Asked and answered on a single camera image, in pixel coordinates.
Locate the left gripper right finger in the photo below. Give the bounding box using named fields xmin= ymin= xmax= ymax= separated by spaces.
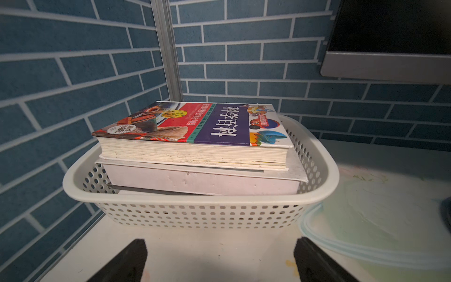
xmin=294 ymin=237 xmax=358 ymax=282

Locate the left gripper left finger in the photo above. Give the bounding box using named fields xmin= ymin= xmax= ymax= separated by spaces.
xmin=88 ymin=239 xmax=148 ymax=282

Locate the black computer monitor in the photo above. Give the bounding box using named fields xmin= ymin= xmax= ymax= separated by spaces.
xmin=320 ymin=0 xmax=451 ymax=85

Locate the floral table mat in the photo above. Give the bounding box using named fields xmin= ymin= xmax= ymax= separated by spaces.
xmin=299 ymin=166 xmax=451 ymax=282

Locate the white plastic basket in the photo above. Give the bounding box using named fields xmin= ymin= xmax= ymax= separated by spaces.
xmin=63 ymin=116 xmax=339 ymax=230

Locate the pale lower book in basket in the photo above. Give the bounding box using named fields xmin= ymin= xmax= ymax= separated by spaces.
xmin=96 ymin=149 xmax=309 ymax=196

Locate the red blue encyclopedia book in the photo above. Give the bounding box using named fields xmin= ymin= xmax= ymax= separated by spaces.
xmin=93 ymin=101 xmax=294 ymax=171

